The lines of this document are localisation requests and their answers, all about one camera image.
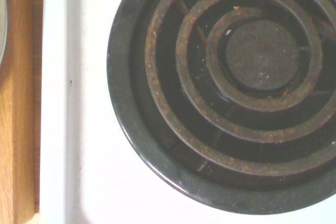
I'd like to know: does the black coil burner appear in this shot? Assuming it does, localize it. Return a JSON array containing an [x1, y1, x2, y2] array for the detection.
[[106, 0, 336, 216]]

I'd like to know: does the wooden butcher block board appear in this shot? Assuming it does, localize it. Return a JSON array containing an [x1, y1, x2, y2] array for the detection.
[[0, 0, 44, 224]]

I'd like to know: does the white coil-burner electric stove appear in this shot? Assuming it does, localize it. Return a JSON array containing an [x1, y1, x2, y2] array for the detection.
[[39, 0, 336, 224]]

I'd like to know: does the glass pot lid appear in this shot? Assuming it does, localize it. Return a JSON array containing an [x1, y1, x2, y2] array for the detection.
[[0, 0, 8, 67]]

